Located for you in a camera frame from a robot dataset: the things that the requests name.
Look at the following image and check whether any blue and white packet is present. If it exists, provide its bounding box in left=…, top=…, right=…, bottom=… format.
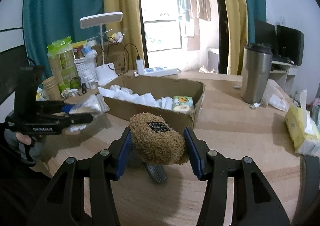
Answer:
left=81, top=45, right=98, bottom=60

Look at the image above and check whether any cartoon print tissue pack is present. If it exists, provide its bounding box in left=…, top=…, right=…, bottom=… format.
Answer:
left=172, top=95, right=195, bottom=113

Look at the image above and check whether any black charger cable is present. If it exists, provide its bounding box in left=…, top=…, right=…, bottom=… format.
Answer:
left=107, top=36, right=141, bottom=72

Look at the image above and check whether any white plastic basket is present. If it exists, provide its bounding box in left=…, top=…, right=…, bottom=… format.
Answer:
left=74, top=57, right=97, bottom=84

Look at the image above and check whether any clear plastic bag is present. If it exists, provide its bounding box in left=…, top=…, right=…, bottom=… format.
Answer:
left=262, top=78, right=291, bottom=112

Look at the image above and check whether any white computer desk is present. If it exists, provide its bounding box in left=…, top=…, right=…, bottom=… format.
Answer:
left=269, top=60, right=301, bottom=92

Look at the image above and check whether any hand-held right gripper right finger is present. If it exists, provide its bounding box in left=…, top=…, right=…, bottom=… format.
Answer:
left=184, top=127, right=292, bottom=226

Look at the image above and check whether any green packet of cups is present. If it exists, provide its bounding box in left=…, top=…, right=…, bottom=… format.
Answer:
left=47, top=37, right=80, bottom=93

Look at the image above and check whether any pile of white tissues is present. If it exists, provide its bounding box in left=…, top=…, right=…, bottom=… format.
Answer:
left=99, top=85, right=174, bottom=111

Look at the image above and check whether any white charger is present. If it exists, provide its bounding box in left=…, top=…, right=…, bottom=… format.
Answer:
left=135, top=58, right=146, bottom=75

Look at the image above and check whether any cardboard box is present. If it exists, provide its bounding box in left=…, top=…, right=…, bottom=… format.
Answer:
left=99, top=71, right=206, bottom=132

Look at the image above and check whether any wide teal curtain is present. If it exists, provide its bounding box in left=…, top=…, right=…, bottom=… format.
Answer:
left=22, top=0, right=106, bottom=77

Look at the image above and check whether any person's left hand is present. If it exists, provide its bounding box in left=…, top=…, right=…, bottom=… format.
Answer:
left=4, top=129, right=47, bottom=164

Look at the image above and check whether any black monitor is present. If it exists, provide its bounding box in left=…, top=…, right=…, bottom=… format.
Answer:
left=276, top=25, right=305, bottom=66
left=254, top=19, right=277, bottom=53

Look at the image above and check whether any yellow tissue box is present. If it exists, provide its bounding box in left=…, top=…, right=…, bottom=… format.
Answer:
left=285, top=88, right=320, bottom=156

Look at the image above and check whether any stack of paper cups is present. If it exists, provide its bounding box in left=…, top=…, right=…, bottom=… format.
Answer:
left=42, top=77, right=63, bottom=100

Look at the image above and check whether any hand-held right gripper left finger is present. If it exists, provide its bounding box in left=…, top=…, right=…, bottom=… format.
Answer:
left=27, top=126, right=133, bottom=226

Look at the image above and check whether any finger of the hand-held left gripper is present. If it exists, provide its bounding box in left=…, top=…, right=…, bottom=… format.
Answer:
left=63, top=112, right=94, bottom=125
left=36, top=100, right=73, bottom=114

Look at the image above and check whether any steel tumbler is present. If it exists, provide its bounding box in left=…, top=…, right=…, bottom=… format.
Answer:
left=241, top=43, right=273, bottom=105

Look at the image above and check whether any brown fuzzy plush slipper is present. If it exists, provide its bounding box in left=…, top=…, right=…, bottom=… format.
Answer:
left=129, top=113, right=189, bottom=165

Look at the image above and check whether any white power strip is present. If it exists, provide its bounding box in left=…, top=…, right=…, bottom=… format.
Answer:
left=134, top=67, right=179, bottom=77

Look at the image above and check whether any white desk lamp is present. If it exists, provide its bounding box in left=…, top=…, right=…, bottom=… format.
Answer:
left=79, top=11, right=124, bottom=86

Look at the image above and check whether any small yellow white toy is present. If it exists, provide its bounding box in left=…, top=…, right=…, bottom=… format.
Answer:
left=111, top=31, right=124, bottom=43

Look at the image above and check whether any white balcony appliance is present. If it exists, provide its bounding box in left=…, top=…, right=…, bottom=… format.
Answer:
left=207, top=48, right=221, bottom=72

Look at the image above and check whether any jar with yellow lid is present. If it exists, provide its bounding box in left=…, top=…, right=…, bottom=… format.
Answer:
left=72, top=42, right=87, bottom=60

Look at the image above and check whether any black door frame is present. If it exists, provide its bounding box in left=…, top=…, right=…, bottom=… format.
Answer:
left=136, top=0, right=228, bottom=74

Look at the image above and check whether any narrow yellow curtain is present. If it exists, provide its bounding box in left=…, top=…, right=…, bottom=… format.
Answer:
left=215, top=0, right=249, bottom=75

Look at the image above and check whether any plastic bag of cotton pads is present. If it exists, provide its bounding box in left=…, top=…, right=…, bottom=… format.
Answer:
left=67, top=94, right=111, bottom=133

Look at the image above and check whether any green black round object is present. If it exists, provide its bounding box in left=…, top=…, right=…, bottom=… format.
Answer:
left=69, top=78, right=82, bottom=90

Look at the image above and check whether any cardboard panel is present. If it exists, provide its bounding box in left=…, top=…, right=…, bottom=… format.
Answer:
left=87, top=38, right=126, bottom=74

